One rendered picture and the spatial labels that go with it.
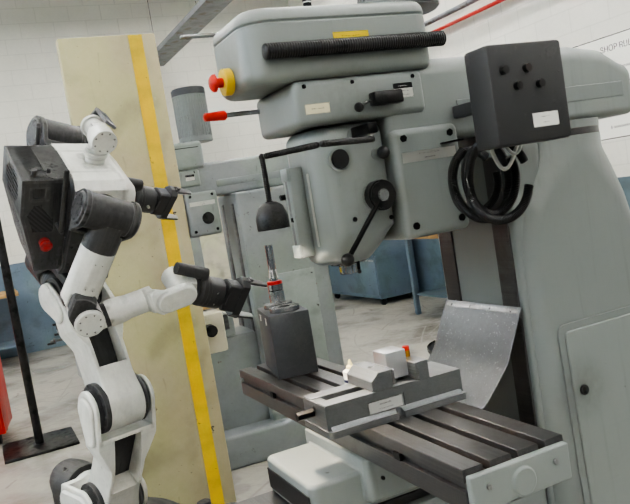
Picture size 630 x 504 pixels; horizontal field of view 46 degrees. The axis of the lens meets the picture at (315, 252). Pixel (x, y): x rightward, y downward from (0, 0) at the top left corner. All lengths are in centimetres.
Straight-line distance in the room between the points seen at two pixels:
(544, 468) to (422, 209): 65
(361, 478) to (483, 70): 92
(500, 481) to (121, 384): 114
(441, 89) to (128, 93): 190
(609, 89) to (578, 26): 491
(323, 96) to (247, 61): 18
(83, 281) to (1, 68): 902
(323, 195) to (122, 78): 191
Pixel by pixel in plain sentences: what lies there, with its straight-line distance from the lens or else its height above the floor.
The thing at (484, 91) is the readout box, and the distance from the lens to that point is 162.
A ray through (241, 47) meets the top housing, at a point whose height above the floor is 181.
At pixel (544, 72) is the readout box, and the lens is 170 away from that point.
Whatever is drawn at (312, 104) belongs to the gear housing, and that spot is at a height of 167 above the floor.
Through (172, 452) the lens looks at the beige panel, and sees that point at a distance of 355.
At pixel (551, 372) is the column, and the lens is 194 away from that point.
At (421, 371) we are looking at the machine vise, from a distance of 170.
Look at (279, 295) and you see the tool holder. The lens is 230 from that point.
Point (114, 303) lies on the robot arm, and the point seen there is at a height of 128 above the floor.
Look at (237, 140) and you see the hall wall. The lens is 1132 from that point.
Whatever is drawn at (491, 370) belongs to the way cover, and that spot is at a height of 98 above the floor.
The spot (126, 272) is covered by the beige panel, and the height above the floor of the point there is 127.
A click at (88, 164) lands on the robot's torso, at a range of 207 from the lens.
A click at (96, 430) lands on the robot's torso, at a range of 216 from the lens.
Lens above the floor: 148
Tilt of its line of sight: 4 degrees down
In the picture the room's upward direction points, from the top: 9 degrees counter-clockwise
